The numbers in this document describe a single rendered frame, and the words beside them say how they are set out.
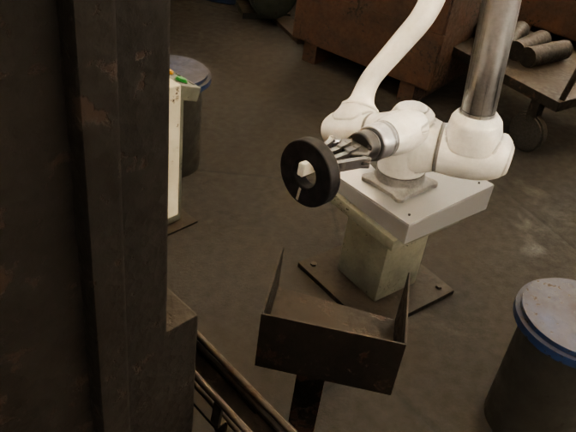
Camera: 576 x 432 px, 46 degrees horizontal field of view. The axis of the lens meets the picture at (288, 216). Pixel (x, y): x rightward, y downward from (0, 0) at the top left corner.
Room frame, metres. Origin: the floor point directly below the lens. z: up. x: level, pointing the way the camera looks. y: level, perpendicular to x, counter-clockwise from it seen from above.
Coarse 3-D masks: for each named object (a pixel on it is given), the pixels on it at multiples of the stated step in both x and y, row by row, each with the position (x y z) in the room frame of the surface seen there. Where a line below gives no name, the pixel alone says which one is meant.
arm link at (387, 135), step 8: (368, 128) 1.44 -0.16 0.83; (376, 128) 1.43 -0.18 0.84; (384, 128) 1.44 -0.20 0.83; (392, 128) 1.45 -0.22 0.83; (384, 136) 1.42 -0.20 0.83; (392, 136) 1.43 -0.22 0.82; (384, 144) 1.41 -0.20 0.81; (392, 144) 1.42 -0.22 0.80; (384, 152) 1.40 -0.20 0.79; (392, 152) 1.43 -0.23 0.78; (376, 160) 1.41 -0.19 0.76
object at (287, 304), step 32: (288, 320) 0.88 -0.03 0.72; (320, 320) 1.02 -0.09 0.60; (352, 320) 1.04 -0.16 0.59; (384, 320) 1.05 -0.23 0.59; (256, 352) 0.89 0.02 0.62; (288, 352) 0.88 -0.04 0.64; (320, 352) 0.87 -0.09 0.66; (352, 352) 0.87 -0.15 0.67; (384, 352) 0.86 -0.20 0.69; (320, 384) 0.95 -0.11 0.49; (352, 384) 0.87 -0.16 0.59; (384, 384) 0.86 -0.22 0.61
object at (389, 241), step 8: (336, 200) 1.86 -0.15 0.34; (344, 200) 1.84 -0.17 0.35; (344, 208) 1.83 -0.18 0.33; (352, 208) 1.80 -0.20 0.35; (352, 216) 1.79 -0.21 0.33; (360, 216) 1.77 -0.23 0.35; (368, 216) 1.77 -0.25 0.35; (360, 224) 1.76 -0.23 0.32; (368, 224) 1.74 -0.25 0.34; (376, 224) 1.73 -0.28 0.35; (368, 232) 1.74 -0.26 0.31; (376, 232) 1.71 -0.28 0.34; (384, 232) 1.70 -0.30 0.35; (432, 232) 1.78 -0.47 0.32; (384, 240) 1.68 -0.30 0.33; (392, 240) 1.66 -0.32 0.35; (416, 240) 1.73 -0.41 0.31; (392, 248) 1.66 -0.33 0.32
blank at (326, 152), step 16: (288, 144) 1.30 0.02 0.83; (304, 144) 1.27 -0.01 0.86; (320, 144) 1.27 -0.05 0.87; (288, 160) 1.30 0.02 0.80; (320, 160) 1.24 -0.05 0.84; (336, 160) 1.25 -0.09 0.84; (288, 176) 1.29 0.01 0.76; (304, 176) 1.29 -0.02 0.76; (320, 176) 1.23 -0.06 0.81; (336, 176) 1.23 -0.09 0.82; (304, 192) 1.25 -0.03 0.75; (320, 192) 1.23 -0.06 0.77; (336, 192) 1.23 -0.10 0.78
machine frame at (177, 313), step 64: (0, 0) 0.54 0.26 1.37; (64, 0) 0.56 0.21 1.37; (128, 0) 0.63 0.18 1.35; (0, 64) 0.53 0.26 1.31; (64, 64) 0.57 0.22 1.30; (128, 64) 0.63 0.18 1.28; (0, 128) 0.52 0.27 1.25; (64, 128) 0.57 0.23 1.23; (128, 128) 0.63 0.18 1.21; (0, 192) 0.52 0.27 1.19; (64, 192) 0.57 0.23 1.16; (128, 192) 0.62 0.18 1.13; (0, 256) 0.51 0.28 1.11; (64, 256) 0.56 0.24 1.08; (128, 256) 0.62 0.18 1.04; (0, 320) 0.50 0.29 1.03; (64, 320) 0.56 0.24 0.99; (128, 320) 0.62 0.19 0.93; (192, 320) 0.70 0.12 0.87; (0, 384) 0.49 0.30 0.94; (64, 384) 0.55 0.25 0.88; (128, 384) 0.59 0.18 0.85; (192, 384) 0.71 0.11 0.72
